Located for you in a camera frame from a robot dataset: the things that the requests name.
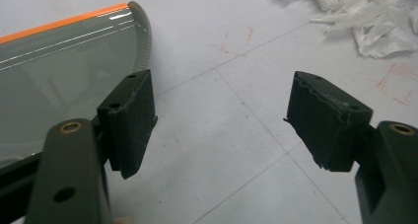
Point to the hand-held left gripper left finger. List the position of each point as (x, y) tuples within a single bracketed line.
[(129, 125)]

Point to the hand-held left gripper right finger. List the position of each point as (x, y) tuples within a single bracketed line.
[(328, 125)]

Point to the grey dustpan with orange edge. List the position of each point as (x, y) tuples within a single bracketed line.
[(59, 76)]

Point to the white paper scraps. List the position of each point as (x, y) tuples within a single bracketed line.
[(374, 20)]

